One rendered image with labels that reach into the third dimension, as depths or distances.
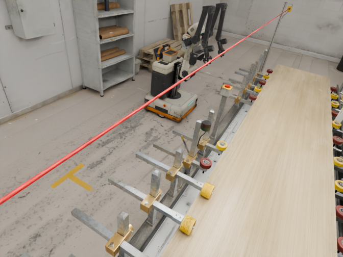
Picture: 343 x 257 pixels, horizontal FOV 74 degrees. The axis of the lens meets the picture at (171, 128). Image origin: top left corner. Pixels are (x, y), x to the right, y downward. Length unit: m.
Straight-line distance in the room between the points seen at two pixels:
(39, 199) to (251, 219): 1.95
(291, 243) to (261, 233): 0.15
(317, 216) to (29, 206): 2.29
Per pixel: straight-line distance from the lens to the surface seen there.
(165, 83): 3.31
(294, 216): 1.51
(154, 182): 1.16
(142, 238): 1.42
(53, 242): 2.31
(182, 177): 1.36
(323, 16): 8.89
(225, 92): 1.86
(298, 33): 8.96
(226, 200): 1.40
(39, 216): 2.48
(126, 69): 4.71
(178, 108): 3.31
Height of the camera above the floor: 1.96
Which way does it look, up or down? 36 degrees down
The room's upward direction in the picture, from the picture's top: 8 degrees clockwise
